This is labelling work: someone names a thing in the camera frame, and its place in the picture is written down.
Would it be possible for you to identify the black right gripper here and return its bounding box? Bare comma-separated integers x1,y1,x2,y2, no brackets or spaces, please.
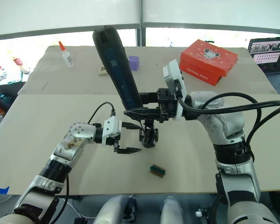
123,88,178,123

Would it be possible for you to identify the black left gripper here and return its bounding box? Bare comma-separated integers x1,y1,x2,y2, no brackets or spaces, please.
105,122,143,155

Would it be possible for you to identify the black gripper body workpiece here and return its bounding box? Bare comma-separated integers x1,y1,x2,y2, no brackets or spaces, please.
138,119,160,144

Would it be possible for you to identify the black electric screwdriver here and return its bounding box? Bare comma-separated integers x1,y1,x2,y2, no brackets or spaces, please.
92,25,144,111

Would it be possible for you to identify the small green brown block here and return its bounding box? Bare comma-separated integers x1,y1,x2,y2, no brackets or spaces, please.
149,164,167,179

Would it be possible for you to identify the purple cube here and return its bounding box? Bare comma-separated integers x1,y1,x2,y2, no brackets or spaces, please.
128,55,140,72

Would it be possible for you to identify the silver rounded robot leg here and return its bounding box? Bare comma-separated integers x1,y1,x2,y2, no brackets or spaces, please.
94,194,132,224
159,196,185,224

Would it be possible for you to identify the red shoe box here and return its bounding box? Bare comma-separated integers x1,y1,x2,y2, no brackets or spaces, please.
179,39,239,87

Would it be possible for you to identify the glue bottle with orange cap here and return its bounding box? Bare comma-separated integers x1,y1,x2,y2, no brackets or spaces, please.
58,41,75,69

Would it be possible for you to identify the white roller blind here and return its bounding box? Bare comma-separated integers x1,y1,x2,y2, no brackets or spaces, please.
142,0,280,36
0,0,141,37

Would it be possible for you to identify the teal dark object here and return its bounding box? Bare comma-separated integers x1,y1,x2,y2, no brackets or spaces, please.
0,92,15,104

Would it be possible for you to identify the red and white bottle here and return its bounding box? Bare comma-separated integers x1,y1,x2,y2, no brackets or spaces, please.
12,56,31,76

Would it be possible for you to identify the open laptop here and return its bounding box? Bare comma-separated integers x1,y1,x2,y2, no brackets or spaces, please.
247,35,280,95

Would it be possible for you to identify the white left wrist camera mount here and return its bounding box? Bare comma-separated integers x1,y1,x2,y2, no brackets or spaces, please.
102,115,123,147

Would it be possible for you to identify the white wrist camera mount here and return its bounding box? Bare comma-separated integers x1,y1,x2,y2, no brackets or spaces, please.
102,115,123,147
162,59,190,122

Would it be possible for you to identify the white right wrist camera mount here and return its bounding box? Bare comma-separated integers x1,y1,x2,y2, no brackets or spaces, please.
162,59,190,122

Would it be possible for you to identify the dark window frame post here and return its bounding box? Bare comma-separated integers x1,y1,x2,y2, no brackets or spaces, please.
137,0,147,47

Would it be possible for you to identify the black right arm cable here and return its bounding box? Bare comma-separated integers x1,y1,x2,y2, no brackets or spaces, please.
176,92,280,162

